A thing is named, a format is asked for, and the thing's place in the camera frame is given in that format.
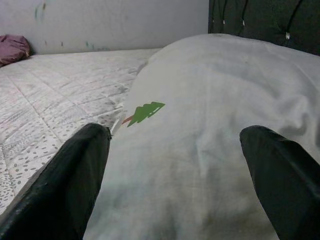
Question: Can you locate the dark tufted headboard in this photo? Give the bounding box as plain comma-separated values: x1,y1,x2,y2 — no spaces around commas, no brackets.
208,0,320,56

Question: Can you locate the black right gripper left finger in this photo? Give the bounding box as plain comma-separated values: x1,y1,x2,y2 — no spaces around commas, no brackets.
0,123,112,240

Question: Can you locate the white pillow green tree print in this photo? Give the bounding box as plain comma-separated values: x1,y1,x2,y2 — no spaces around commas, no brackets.
82,33,320,240

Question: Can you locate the white quilted mattress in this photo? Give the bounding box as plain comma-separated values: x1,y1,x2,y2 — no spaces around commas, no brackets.
0,47,161,208

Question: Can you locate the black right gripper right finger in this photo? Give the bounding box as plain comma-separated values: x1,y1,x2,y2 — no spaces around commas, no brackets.
239,125,320,240

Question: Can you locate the pink cartoon print blanket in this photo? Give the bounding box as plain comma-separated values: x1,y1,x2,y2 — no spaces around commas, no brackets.
0,34,31,68

